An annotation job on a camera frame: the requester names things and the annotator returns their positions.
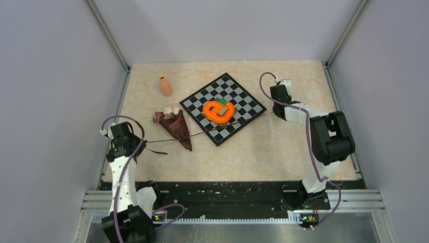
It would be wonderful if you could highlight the brown ribbon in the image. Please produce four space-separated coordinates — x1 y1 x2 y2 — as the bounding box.
147 111 273 144

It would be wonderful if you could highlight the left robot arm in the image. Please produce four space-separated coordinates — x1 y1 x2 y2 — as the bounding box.
100 122 162 242

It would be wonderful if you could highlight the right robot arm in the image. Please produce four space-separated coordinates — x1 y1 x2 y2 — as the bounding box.
270 82 355 209

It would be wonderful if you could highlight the peach ribbed vase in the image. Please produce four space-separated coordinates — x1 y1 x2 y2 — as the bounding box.
158 74 173 97

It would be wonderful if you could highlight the black white chessboard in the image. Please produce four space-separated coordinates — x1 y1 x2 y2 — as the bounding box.
180 73 267 146

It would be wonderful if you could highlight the tan wooden block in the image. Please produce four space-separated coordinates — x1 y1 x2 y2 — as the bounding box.
217 106 228 116

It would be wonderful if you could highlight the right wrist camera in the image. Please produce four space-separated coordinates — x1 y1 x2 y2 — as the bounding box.
275 78 291 87

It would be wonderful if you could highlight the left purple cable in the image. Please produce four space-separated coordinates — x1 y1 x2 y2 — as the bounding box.
101 115 186 243

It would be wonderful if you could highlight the orange toy ring piece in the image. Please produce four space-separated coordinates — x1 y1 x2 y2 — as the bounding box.
202 100 236 126

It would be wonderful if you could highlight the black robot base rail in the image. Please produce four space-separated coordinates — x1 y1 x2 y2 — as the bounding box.
99 180 367 220

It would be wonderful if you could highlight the aluminium frame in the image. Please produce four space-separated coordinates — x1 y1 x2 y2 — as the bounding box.
72 1 397 242

